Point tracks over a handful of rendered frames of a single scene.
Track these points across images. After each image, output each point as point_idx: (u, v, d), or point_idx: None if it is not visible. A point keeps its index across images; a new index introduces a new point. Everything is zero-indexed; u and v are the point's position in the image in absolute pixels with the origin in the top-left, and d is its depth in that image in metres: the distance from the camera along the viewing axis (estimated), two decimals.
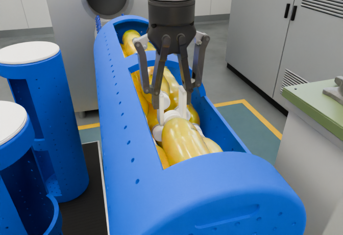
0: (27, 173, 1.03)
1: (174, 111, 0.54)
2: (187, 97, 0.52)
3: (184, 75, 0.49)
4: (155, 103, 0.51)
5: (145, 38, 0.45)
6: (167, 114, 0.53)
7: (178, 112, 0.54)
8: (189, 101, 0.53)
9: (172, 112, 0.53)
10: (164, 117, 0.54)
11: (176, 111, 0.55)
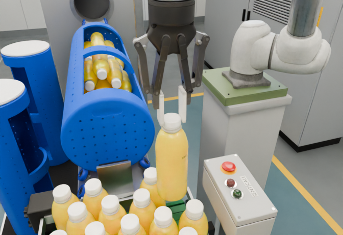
0: (25, 131, 1.49)
1: (176, 125, 0.54)
2: (187, 97, 0.52)
3: (184, 75, 0.49)
4: (155, 103, 0.51)
5: (145, 38, 0.45)
6: (168, 127, 0.54)
7: (179, 123, 0.54)
8: (189, 101, 0.53)
9: (174, 126, 0.54)
10: (165, 125, 0.54)
11: (179, 121, 0.54)
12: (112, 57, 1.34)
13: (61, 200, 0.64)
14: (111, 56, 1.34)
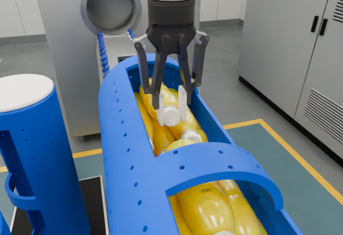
0: None
1: None
2: (187, 97, 0.52)
3: (184, 75, 0.49)
4: (155, 103, 0.51)
5: (145, 38, 0.45)
6: None
7: None
8: (189, 101, 0.53)
9: None
10: None
11: None
12: (195, 137, 0.61)
13: None
14: (192, 136, 0.60)
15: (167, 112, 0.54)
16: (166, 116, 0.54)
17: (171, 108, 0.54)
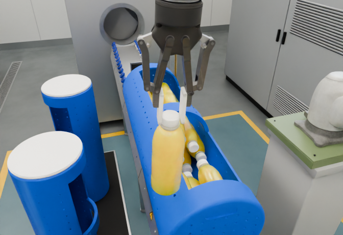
0: (73, 182, 1.36)
1: None
2: (188, 99, 0.52)
3: (186, 77, 0.49)
4: (155, 102, 0.51)
5: (149, 37, 0.45)
6: None
7: None
8: (190, 103, 0.53)
9: None
10: None
11: None
12: None
13: None
14: None
15: (165, 110, 0.56)
16: (165, 113, 0.55)
17: (169, 111, 0.57)
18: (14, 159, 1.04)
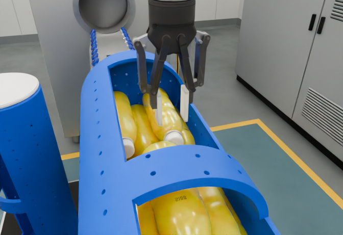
0: None
1: None
2: (189, 96, 0.52)
3: (186, 74, 0.49)
4: (153, 103, 0.51)
5: (145, 38, 0.44)
6: None
7: None
8: (191, 100, 0.53)
9: None
10: None
11: None
12: (178, 139, 0.57)
13: None
14: (176, 137, 0.57)
15: None
16: None
17: None
18: None
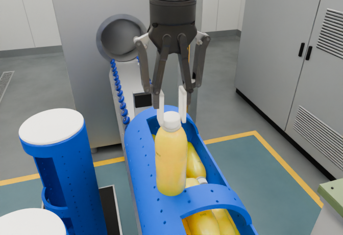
0: None
1: None
2: (187, 97, 0.52)
3: (185, 75, 0.49)
4: (155, 103, 0.51)
5: (146, 37, 0.45)
6: None
7: None
8: (189, 101, 0.53)
9: None
10: None
11: None
12: (173, 112, 0.56)
13: None
14: (170, 111, 0.56)
15: None
16: None
17: None
18: None
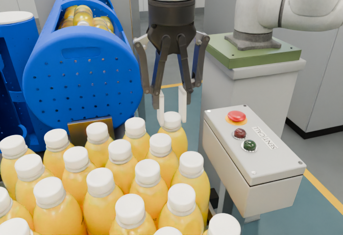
0: (2, 106, 1.32)
1: (165, 149, 0.47)
2: (187, 97, 0.52)
3: (184, 75, 0.49)
4: (155, 103, 0.51)
5: (145, 38, 0.45)
6: (156, 151, 0.47)
7: (169, 146, 0.48)
8: (189, 101, 0.53)
9: (164, 150, 0.47)
10: (152, 148, 0.48)
11: (169, 144, 0.47)
12: (173, 112, 0.56)
13: (10, 153, 0.47)
14: (170, 111, 0.56)
15: (91, 124, 0.52)
16: (91, 127, 0.51)
17: (97, 124, 0.53)
18: None
